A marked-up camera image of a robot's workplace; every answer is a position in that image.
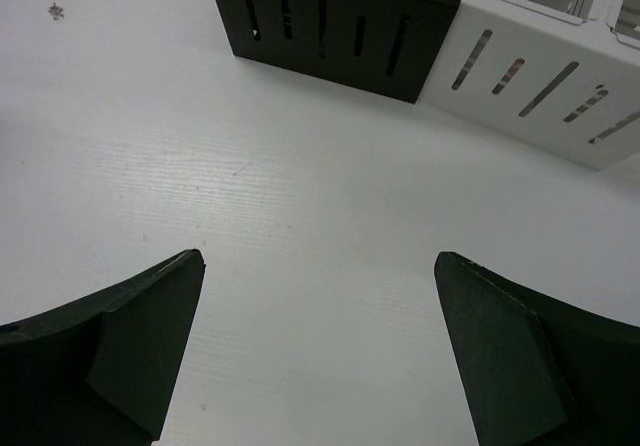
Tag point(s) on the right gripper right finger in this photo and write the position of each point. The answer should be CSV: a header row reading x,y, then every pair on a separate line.
x,y
536,370

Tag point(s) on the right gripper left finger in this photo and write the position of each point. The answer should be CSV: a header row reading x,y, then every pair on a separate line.
x,y
101,370

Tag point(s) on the white divided organizer box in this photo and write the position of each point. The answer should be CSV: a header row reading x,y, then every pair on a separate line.
x,y
560,75

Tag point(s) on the black divided organizer box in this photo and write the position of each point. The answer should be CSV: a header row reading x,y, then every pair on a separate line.
x,y
386,47

